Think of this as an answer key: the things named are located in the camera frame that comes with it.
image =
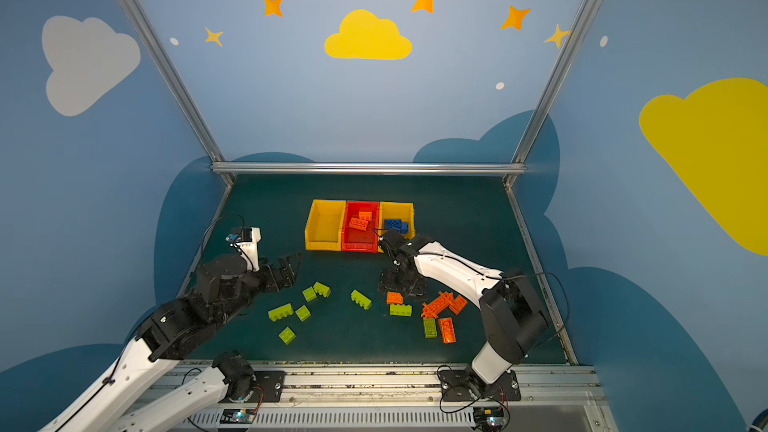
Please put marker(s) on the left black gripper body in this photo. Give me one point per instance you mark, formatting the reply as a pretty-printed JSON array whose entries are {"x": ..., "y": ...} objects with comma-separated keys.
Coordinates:
[{"x": 274, "y": 273}]

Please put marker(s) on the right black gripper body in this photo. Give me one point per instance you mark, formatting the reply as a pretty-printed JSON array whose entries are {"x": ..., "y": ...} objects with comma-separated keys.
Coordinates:
[{"x": 397, "y": 276}]

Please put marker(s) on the orange lego plane piece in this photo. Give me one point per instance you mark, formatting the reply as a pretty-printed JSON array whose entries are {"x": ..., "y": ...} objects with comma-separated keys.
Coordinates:
[{"x": 433, "y": 309}]

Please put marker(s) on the large blue lego brick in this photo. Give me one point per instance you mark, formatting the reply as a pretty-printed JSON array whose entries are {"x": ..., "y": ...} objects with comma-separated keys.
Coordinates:
[{"x": 398, "y": 225}]

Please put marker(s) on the orange square lego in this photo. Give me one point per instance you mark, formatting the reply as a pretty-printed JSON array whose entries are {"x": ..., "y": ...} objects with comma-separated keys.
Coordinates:
[{"x": 457, "y": 305}]

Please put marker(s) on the orange long lego bottom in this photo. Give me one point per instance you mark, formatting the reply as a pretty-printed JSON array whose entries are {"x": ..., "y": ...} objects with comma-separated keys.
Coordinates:
[{"x": 447, "y": 330}]

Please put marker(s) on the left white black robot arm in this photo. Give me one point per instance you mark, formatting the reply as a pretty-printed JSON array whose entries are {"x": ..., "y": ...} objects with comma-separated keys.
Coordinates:
[{"x": 223, "y": 288}]

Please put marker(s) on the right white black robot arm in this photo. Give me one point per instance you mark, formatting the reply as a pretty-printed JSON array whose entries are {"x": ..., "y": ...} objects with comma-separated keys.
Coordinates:
[{"x": 512, "y": 313}]

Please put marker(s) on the green lego flat centre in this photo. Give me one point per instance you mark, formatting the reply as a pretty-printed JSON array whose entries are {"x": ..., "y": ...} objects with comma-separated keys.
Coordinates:
[{"x": 400, "y": 310}]

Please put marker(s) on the green lego far left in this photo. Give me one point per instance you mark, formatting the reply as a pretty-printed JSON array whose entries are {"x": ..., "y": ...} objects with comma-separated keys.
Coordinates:
[{"x": 280, "y": 312}]

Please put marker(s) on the green small lego upper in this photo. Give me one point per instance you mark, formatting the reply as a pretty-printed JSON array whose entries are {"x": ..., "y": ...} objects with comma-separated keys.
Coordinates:
[{"x": 309, "y": 294}]

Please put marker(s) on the green small lego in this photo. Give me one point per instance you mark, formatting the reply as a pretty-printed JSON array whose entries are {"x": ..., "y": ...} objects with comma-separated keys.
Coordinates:
[
  {"x": 287, "y": 336},
  {"x": 303, "y": 313},
  {"x": 309, "y": 294}
]

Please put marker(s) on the green small lego middle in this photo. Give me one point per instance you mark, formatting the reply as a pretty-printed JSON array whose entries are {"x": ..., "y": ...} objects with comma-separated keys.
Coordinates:
[{"x": 303, "y": 313}]

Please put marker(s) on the green long lego centre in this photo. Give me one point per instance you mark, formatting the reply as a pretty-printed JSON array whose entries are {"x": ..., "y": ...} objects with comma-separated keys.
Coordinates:
[{"x": 360, "y": 299}]

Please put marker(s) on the green lego beside orange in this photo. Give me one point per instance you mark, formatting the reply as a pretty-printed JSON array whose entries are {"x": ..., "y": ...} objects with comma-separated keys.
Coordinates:
[{"x": 322, "y": 289}]

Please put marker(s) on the green lego upside down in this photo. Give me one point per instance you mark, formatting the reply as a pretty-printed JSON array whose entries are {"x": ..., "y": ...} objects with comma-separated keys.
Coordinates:
[{"x": 430, "y": 328}]

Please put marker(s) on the right yellow bin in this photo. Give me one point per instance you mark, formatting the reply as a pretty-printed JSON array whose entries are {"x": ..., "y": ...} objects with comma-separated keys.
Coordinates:
[{"x": 397, "y": 212}]

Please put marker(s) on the yellow bin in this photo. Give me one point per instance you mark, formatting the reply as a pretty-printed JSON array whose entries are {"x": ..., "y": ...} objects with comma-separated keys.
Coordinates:
[
  {"x": 323, "y": 231},
  {"x": 397, "y": 212}
]

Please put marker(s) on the green small lego bottom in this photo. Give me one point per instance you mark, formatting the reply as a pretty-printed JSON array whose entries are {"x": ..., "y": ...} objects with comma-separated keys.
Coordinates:
[{"x": 287, "y": 336}]

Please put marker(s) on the left yellow bin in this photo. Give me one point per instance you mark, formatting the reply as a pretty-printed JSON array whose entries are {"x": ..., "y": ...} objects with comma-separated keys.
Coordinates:
[{"x": 323, "y": 231}]

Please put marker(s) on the red middle bin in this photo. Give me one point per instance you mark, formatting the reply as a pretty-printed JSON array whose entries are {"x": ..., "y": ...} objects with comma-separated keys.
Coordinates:
[{"x": 359, "y": 241}]

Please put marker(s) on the left controller board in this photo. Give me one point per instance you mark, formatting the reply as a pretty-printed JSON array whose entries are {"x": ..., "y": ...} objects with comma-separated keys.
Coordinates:
[{"x": 241, "y": 417}]

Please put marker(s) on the controller board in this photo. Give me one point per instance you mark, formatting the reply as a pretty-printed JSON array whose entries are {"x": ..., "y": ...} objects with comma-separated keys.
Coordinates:
[
  {"x": 489, "y": 419},
  {"x": 241, "y": 417}
]

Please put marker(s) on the right controller board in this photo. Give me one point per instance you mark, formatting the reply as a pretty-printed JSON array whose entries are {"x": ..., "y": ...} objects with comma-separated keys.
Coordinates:
[{"x": 489, "y": 419}]

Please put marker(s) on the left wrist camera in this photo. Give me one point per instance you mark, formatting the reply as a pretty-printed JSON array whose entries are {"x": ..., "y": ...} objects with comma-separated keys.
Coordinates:
[{"x": 245, "y": 242}]

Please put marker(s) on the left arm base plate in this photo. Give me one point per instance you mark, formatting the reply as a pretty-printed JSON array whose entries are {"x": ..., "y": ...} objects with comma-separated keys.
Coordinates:
[{"x": 264, "y": 386}]

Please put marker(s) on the horizontal aluminium frame bar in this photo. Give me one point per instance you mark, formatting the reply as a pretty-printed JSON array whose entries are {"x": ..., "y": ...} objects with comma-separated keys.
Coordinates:
[{"x": 416, "y": 169}]

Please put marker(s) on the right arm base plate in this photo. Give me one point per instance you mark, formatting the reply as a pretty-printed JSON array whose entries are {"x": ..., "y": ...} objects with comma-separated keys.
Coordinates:
[{"x": 504, "y": 385}]

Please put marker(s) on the front aluminium rail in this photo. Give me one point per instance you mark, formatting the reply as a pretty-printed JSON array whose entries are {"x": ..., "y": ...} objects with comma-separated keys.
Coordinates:
[{"x": 353, "y": 397}]

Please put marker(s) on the left aluminium frame post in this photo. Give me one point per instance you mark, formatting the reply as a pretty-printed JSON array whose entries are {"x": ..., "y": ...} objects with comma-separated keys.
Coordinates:
[{"x": 142, "y": 24}]

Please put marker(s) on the aluminium frame post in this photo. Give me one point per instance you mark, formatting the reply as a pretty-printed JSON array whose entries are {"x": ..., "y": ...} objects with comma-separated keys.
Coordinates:
[
  {"x": 142, "y": 24},
  {"x": 580, "y": 26}
]

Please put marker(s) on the right aluminium frame post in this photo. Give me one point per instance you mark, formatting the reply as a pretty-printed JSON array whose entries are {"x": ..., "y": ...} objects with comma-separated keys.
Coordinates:
[{"x": 580, "y": 26}]

